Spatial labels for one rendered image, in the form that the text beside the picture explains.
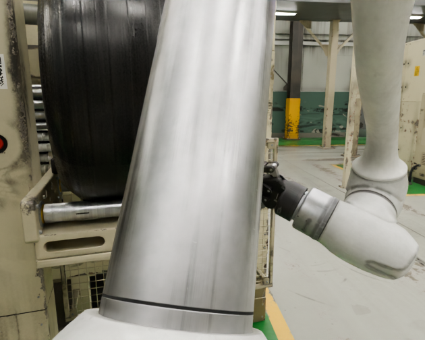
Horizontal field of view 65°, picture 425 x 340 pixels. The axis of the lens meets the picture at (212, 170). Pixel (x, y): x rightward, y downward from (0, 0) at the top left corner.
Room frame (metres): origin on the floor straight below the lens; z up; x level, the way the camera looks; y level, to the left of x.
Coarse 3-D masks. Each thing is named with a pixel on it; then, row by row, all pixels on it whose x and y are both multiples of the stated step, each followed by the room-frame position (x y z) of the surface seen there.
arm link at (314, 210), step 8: (312, 192) 0.60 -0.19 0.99; (320, 192) 0.61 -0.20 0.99; (304, 200) 0.59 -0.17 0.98; (312, 200) 0.59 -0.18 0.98; (320, 200) 0.59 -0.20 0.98; (328, 200) 0.59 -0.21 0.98; (336, 200) 0.59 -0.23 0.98; (296, 208) 0.60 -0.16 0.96; (304, 208) 0.58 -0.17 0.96; (312, 208) 0.58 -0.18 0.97; (320, 208) 0.58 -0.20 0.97; (328, 208) 0.57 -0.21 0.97; (296, 216) 0.59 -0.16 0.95; (304, 216) 0.58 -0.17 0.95; (312, 216) 0.58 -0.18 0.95; (320, 216) 0.57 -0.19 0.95; (328, 216) 0.57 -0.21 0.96; (296, 224) 0.60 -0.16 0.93; (304, 224) 0.59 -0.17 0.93; (312, 224) 0.57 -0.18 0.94; (320, 224) 0.57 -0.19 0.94; (304, 232) 0.59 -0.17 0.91; (312, 232) 0.58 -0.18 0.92; (320, 232) 0.57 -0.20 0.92
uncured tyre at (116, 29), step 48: (48, 0) 0.66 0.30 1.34; (96, 0) 0.66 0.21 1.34; (144, 0) 0.69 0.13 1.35; (48, 48) 0.63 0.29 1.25; (96, 48) 0.63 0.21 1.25; (144, 48) 0.66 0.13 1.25; (48, 96) 0.63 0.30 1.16; (96, 96) 0.63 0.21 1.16; (144, 96) 0.65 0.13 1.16; (96, 144) 0.65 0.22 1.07; (96, 192) 0.73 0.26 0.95
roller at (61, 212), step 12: (48, 204) 0.74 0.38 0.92; (60, 204) 0.74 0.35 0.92; (72, 204) 0.75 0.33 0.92; (84, 204) 0.75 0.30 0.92; (96, 204) 0.76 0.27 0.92; (108, 204) 0.76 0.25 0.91; (120, 204) 0.77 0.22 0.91; (48, 216) 0.72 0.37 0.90; (60, 216) 0.73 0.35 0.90; (72, 216) 0.74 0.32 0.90; (84, 216) 0.74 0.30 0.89; (96, 216) 0.75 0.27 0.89; (108, 216) 0.76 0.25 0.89
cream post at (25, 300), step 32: (0, 0) 0.78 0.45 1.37; (0, 32) 0.77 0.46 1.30; (0, 96) 0.77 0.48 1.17; (32, 96) 0.89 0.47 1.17; (0, 128) 0.77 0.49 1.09; (32, 128) 0.85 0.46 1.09; (0, 160) 0.77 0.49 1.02; (32, 160) 0.82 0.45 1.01; (0, 192) 0.76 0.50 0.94; (0, 224) 0.76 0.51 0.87; (0, 256) 0.76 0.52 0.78; (32, 256) 0.78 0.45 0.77; (0, 288) 0.75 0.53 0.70; (32, 288) 0.78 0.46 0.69; (0, 320) 0.75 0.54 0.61; (32, 320) 0.77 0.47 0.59
